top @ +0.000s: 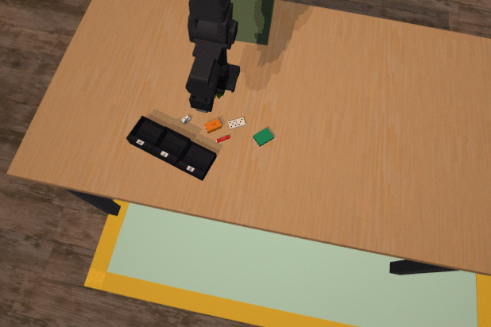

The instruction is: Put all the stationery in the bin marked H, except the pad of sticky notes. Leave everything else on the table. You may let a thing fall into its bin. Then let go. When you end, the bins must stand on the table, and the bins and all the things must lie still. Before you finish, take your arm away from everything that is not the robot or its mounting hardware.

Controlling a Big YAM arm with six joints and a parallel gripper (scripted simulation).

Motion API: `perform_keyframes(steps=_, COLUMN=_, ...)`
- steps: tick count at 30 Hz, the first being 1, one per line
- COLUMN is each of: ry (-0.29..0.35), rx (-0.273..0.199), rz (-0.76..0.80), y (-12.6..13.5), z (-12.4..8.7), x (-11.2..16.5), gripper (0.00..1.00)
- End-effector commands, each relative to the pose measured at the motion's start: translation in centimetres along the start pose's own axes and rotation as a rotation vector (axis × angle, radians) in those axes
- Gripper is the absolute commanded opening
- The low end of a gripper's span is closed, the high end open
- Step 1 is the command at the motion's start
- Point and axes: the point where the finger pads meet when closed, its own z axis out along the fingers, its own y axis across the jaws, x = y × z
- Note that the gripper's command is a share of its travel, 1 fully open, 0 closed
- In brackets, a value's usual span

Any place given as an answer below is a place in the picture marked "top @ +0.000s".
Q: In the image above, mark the black rack of bins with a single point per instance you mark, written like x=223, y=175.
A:
x=172, y=147

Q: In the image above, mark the white domino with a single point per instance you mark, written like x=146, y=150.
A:
x=236, y=123

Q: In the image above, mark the orange rectangular block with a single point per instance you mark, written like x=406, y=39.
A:
x=212, y=126

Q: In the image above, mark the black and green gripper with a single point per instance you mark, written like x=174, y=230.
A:
x=234, y=72

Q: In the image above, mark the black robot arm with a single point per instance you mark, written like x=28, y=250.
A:
x=210, y=56

